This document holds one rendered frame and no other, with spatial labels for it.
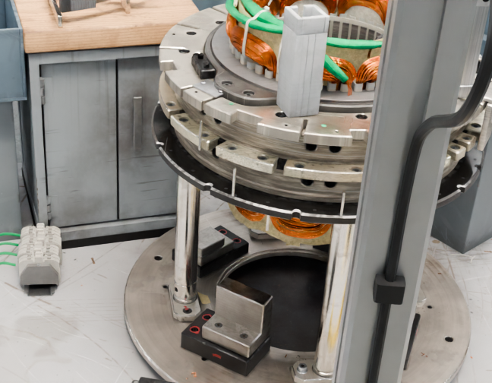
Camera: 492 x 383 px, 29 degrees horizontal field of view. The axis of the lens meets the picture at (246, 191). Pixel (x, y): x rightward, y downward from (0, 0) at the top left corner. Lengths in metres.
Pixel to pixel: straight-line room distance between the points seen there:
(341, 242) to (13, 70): 0.41
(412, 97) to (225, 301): 0.62
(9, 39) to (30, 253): 0.24
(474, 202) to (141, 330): 0.44
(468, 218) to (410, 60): 0.84
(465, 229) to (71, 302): 0.49
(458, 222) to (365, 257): 0.80
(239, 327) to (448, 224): 0.37
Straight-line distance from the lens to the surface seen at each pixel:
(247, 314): 0.97
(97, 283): 1.12
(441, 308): 1.10
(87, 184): 1.15
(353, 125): 0.81
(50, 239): 1.13
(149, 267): 1.11
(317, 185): 0.83
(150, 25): 1.06
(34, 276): 1.11
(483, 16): 0.86
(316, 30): 0.78
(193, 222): 0.98
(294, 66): 0.79
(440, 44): 0.38
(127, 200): 1.17
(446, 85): 0.38
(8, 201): 1.17
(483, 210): 1.22
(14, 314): 1.09
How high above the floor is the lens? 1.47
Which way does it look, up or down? 32 degrees down
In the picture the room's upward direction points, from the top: 4 degrees clockwise
